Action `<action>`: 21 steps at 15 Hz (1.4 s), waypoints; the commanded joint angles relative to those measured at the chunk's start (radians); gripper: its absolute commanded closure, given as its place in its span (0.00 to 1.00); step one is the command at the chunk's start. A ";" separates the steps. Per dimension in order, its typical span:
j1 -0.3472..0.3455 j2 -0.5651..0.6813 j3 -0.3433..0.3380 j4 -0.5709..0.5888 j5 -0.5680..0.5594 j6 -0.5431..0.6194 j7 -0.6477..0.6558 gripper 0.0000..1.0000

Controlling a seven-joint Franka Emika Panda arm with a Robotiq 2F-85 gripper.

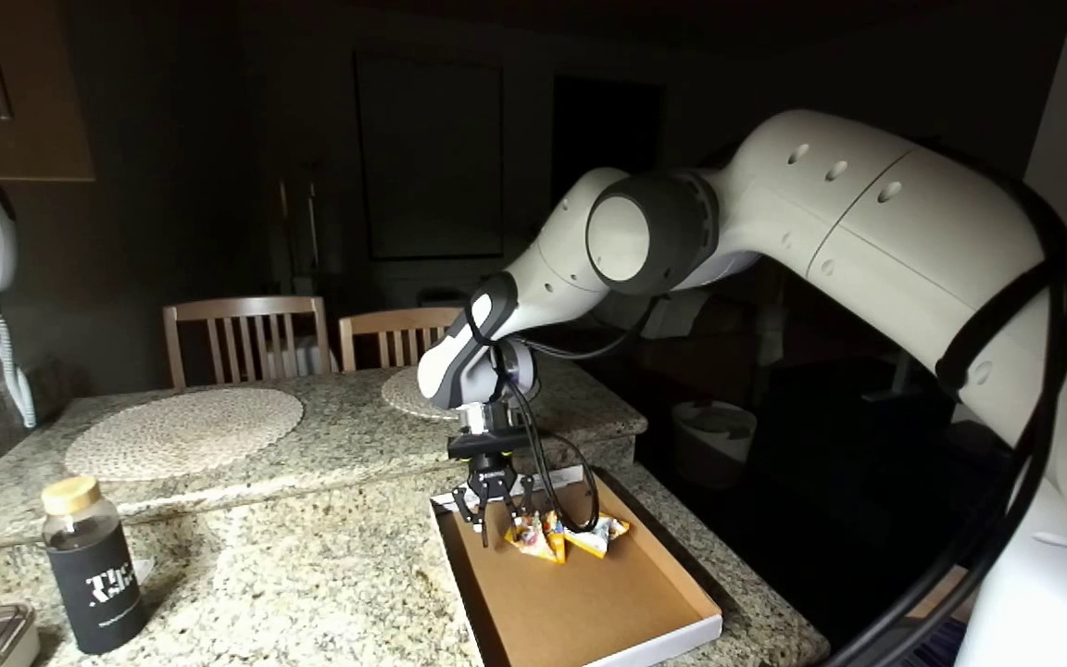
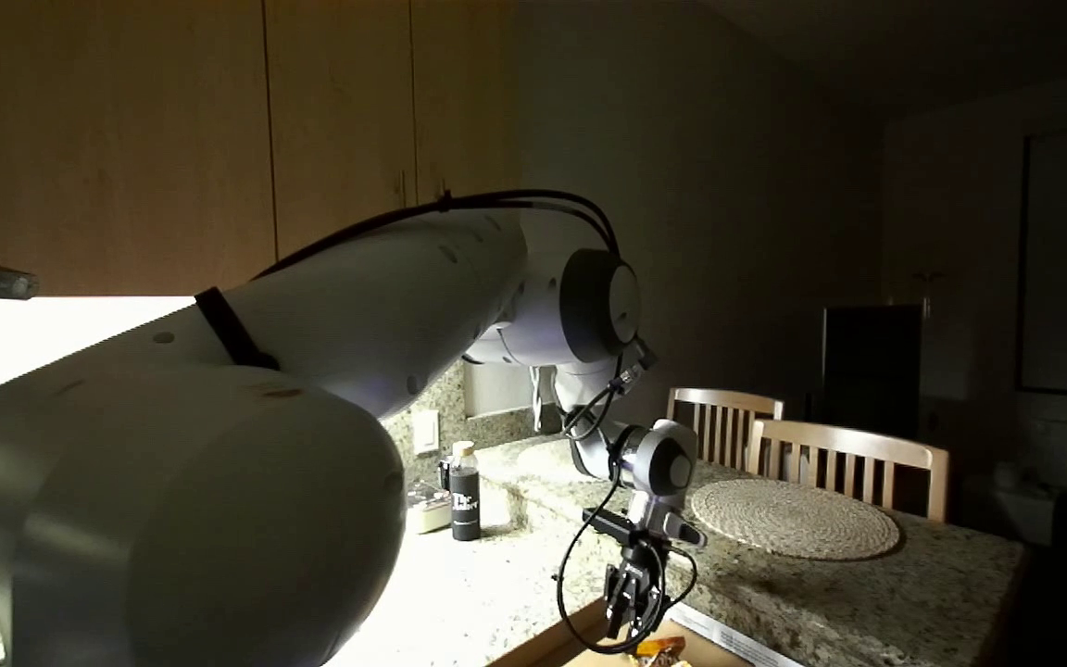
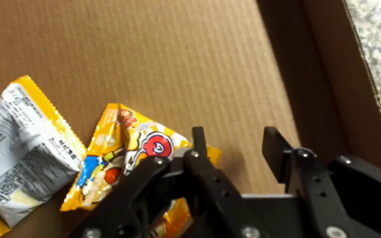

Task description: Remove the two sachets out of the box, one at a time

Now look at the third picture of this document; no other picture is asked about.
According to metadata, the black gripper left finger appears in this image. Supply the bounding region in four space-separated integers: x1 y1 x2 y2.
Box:
69 125 268 238

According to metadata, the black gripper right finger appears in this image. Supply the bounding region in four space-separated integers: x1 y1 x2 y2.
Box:
261 125 381 238

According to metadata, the colourful yellow cartoon sachet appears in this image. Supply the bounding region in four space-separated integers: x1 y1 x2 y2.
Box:
60 102 223 238

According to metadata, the shallow brown cardboard box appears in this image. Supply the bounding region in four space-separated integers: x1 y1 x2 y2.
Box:
0 0 381 238

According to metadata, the silver and yellow sachet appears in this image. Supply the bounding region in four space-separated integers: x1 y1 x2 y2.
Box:
0 74 89 238

